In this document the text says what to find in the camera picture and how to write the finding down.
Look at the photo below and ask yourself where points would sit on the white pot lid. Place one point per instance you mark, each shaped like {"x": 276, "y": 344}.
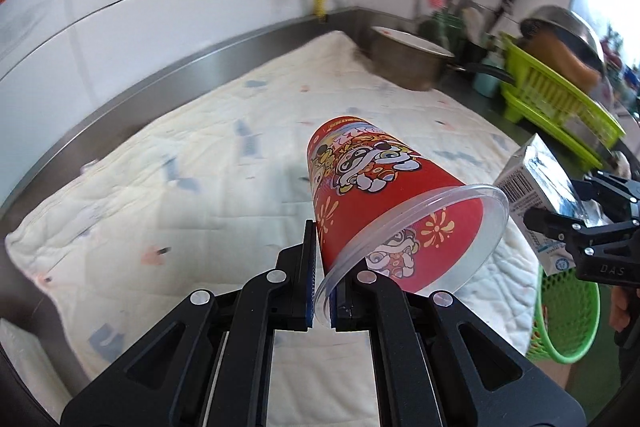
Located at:
{"x": 410, "y": 41}

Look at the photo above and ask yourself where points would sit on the steel cleaver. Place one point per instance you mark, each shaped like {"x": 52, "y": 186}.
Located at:
{"x": 582, "y": 137}

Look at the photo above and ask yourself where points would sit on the white spatula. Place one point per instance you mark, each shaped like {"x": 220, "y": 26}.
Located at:
{"x": 472, "y": 22}

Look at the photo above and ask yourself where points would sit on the blue and white milk carton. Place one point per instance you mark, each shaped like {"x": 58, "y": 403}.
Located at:
{"x": 525, "y": 182}

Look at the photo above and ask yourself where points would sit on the green plastic basket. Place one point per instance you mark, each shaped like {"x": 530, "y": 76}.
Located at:
{"x": 565, "y": 322}

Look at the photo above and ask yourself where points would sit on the red printed plastic cup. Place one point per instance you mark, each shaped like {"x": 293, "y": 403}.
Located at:
{"x": 380, "y": 187}

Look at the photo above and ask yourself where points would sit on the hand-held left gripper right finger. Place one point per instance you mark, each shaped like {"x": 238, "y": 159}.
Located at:
{"x": 350, "y": 309}

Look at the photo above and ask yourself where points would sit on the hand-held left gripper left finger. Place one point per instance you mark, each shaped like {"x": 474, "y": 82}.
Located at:
{"x": 310, "y": 277}

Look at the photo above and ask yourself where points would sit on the brown bowl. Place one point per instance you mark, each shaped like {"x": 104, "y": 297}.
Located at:
{"x": 562, "y": 54}

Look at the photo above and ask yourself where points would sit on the green glass jar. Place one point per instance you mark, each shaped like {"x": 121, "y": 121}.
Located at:
{"x": 445, "y": 27}

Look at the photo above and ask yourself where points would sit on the light blue cup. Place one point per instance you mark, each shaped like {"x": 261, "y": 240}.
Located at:
{"x": 486, "y": 84}

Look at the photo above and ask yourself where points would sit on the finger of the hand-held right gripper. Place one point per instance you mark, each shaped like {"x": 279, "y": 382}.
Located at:
{"x": 612, "y": 187}
{"x": 555, "y": 224}

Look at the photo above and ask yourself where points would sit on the green plastic dish rack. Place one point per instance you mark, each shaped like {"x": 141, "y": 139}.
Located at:
{"x": 550, "y": 92}

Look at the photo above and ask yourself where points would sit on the white foam block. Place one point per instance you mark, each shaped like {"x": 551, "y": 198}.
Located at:
{"x": 27, "y": 357}

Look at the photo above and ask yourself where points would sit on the metal colander bowl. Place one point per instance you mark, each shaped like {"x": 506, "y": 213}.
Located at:
{"x": 565, "y": 19}

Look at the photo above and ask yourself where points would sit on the cream quilted blanket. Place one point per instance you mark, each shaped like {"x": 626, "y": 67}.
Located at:
{"x": 200, "y": 207}

